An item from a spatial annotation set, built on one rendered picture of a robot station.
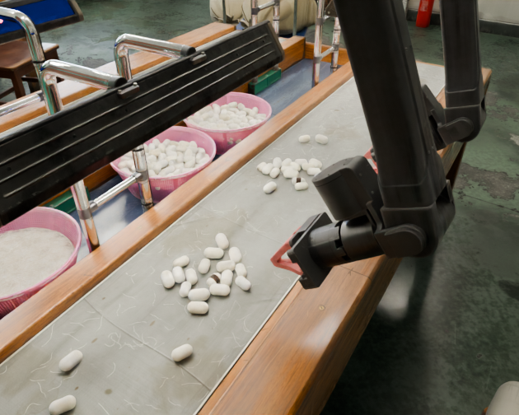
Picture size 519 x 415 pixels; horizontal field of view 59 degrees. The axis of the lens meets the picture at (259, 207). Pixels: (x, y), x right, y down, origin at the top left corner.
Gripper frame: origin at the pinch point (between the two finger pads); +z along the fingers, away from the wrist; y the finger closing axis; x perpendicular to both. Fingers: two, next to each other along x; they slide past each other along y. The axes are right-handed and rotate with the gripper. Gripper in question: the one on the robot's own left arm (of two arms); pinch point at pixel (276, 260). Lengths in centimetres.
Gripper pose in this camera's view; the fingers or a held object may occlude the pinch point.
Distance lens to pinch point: 70.9
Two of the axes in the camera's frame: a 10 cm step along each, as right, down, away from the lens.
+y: -5.2, 5.0, -6.9
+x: 5.4, 8.2, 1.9
